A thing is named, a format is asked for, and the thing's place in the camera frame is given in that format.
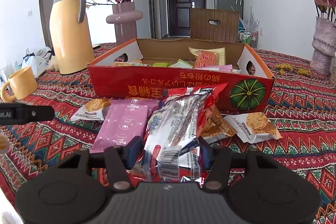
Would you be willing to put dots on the yellow mug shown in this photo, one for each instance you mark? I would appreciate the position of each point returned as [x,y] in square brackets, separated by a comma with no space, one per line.
[22,83]

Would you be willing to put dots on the oat crisp packet right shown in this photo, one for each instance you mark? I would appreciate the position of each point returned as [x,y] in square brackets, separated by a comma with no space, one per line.
[253,128]

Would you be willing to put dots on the pink Delicious food packet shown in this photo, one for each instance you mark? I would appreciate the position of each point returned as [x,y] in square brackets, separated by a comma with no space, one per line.
[125,119]

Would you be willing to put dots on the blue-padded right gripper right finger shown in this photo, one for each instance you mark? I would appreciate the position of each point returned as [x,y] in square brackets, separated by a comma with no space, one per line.
[208,153]

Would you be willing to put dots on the pink glass vase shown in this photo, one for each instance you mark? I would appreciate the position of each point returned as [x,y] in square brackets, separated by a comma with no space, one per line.
[124,19]

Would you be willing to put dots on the yellow thermos jug grey handle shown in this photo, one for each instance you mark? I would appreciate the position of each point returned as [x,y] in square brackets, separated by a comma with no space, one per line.
[70,35]

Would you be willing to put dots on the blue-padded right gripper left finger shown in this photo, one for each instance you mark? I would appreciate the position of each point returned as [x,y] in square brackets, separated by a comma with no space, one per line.
[132,151]

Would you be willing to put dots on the orange snack bag in box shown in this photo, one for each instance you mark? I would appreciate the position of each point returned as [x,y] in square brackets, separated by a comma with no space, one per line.
[208,58]

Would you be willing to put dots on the red orange cardboard tray box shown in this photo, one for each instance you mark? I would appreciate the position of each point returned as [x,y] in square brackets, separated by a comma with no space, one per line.
[128,71]

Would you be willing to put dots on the finger of the black left gripper genrobot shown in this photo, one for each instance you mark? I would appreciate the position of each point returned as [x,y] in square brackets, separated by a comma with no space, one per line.
[13,114]

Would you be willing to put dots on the brown wooden chair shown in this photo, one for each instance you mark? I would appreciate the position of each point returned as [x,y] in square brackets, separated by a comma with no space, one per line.
[214,25]

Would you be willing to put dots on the textured pink ceramic vase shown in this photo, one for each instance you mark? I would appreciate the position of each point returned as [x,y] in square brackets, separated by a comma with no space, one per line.
[324,46]

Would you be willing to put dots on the oat crisp packet white brown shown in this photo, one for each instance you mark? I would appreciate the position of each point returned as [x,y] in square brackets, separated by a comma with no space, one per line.
[216,129]

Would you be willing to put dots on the silver red snack packet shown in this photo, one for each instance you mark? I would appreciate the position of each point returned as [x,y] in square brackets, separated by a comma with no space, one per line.
[172,150]

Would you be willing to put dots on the lime green snack packet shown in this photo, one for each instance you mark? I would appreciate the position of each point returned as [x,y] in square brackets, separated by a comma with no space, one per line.
[161,64]

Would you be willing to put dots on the white plastic bag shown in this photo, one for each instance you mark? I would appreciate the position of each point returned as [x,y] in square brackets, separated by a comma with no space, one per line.
[38,61]

